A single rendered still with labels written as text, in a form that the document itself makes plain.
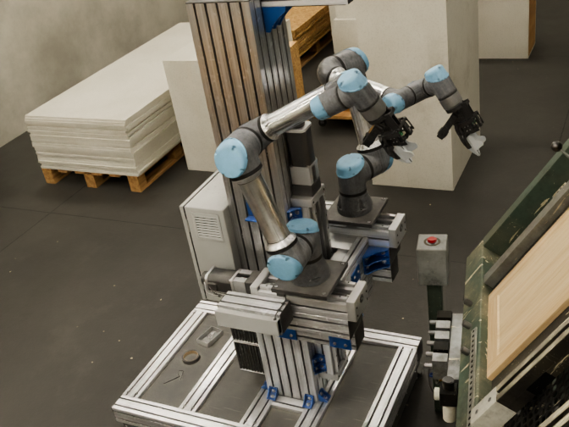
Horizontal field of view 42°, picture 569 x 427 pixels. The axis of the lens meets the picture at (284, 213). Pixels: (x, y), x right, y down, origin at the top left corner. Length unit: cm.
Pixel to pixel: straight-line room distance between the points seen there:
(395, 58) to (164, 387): 262
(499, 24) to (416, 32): 279
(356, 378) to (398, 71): 230
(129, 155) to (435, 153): 234
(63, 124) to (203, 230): 332
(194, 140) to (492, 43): 325
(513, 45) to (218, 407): 521
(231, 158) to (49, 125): 405
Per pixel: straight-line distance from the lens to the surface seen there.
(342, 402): 341
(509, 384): 221
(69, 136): 619
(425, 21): 488
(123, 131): 580
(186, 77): 579
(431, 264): 306
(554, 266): 249
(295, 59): 466
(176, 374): 374
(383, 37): 499
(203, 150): 601
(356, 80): 211
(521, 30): 762
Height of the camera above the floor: 260
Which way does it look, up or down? 30 degrees down
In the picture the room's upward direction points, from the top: 10 degrees counter-clockwise
